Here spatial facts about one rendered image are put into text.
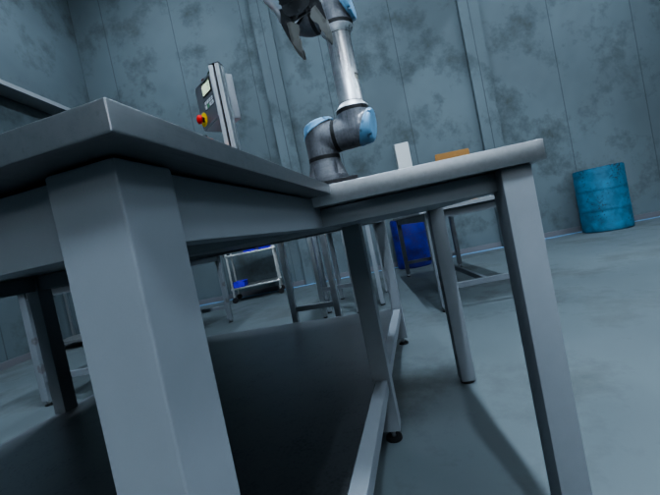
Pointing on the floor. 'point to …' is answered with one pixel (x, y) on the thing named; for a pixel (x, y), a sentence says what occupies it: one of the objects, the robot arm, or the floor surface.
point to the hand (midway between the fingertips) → (316, 47)
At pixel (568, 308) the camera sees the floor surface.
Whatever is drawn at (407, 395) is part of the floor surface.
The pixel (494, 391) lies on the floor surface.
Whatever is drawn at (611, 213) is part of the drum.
